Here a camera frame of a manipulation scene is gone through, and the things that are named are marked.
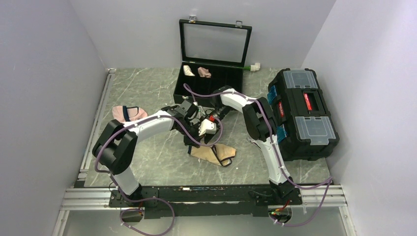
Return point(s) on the pink underwear navy trim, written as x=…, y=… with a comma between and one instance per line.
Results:
x=126, y=114

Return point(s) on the black plastic toolbox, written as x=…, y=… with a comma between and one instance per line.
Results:
x=304, y=127

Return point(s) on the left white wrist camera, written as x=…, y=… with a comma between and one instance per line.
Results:
x=208, y=126

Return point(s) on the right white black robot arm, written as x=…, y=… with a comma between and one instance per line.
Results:
x=261, y=126

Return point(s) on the rolled pink underwear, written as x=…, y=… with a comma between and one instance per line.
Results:
x=204, y=73

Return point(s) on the black compartment storage box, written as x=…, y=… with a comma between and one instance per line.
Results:
x=221, y=48

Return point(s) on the green white pipe fitting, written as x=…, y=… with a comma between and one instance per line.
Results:
x=253, y=68

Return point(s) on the aluminium frame rail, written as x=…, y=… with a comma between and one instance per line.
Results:
x=77, y=197

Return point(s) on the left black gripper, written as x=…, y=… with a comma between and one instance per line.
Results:
x=190, y=141

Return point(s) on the beige underwear navy trim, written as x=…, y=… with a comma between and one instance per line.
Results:
x=218, y=154

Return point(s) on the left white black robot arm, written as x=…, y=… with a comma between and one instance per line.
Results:
x=115, y=146

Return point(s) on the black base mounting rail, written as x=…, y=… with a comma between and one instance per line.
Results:
x=210, y=200

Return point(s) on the rolled white underwear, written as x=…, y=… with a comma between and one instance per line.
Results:
x=187, y=71

